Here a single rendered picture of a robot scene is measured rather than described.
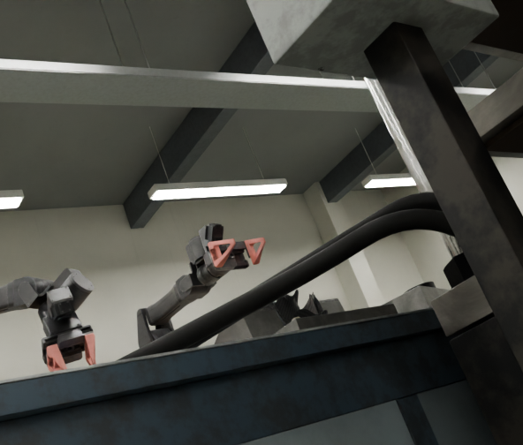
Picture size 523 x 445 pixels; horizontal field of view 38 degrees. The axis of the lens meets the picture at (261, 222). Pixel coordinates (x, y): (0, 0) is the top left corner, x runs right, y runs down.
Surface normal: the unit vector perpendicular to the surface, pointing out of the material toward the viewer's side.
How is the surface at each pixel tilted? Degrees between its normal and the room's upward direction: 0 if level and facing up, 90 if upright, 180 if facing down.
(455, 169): 90
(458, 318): 90
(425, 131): 90
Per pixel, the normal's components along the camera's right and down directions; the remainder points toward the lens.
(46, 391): 0.56, -0.49
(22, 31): 0.34, 0.87
